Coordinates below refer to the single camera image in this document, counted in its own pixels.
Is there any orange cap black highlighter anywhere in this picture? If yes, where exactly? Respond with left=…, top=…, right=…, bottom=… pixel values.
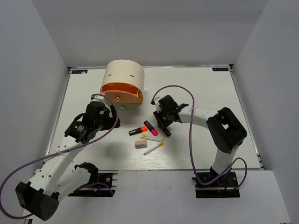
left=128, top=126, right=148, bottom=136

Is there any orange top drawer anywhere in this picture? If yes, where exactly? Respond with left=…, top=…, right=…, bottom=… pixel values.
left=100, top=83, right=143, bottom=104

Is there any green cap black highlighter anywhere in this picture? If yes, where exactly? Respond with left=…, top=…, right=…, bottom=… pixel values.
left=158, top=124, right=171, bottom=137

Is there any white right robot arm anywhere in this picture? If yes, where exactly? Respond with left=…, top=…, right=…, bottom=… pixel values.
left=151, top=95, right=247, bottom=186

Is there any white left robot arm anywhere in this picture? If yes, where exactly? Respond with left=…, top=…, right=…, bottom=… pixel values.
left=15, top=96, right=120, bottom=221

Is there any pink cap black highlighter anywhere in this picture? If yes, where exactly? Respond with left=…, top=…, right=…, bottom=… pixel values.
left=144, top=120, right=158, bottom=137

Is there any white marker yellow cap upper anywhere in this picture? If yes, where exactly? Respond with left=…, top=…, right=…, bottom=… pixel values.
left=140, top=136, right=164, bottom=142

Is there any white marker yellow cap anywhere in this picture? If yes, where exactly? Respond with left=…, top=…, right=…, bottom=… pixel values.
left=143, top=142, right=164, bottom=156
left=140, top=136, right=164, bottom=142

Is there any white marker yellow cap lower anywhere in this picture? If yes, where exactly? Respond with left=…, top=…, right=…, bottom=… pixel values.
left=143, top=142, right=164, bottom=156

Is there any pink correction tape dispenser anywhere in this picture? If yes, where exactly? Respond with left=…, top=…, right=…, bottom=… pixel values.
left=135, top=140, right=147, bottom=148

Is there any cream cylindrical drawer organizer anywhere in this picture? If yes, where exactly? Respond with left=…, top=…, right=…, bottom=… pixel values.
left=100, top=60, right=145, bottom=94

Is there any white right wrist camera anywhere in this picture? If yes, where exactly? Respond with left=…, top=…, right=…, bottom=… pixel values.
left=151, top=97, right=162, bottom=112

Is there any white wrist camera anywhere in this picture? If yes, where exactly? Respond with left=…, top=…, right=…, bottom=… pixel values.
left=151, top=97, right=162, bottom=112
left=91, top=94, right=105, bottom=103

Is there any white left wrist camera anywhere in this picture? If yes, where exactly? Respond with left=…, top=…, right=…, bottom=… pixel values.
left=91, top=94, right=105, bottom=103

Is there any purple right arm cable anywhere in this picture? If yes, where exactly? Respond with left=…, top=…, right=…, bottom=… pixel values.
left=151, top=85, right=248, bottom=192

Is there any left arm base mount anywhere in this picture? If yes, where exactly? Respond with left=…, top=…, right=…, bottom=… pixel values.
left=68, top=171, right=118, bottom=197

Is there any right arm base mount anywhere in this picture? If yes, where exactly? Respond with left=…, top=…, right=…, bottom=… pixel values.
left=192, top=172, right=240, bottom=199

